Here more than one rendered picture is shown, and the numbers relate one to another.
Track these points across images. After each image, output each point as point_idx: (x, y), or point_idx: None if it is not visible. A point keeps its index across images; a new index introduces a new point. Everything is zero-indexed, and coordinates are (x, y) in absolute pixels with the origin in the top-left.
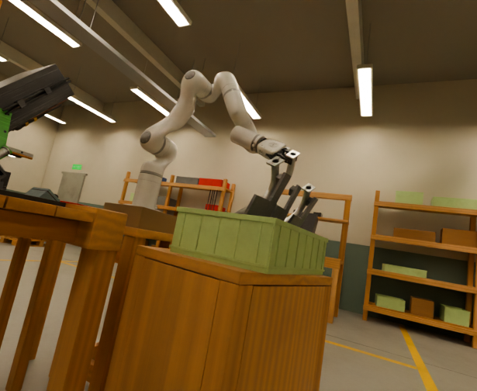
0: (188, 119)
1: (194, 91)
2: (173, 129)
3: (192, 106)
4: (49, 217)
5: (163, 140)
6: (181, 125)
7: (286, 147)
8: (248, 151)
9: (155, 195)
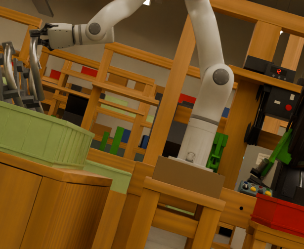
0: (196, 30)
1: (186, 6)
2: (198, 56)
3: (190, 17)
4: None
5: (202, 73)
6: (196, 44)
7: (49, 23)
8: (95, 40)
9: (182, 141)
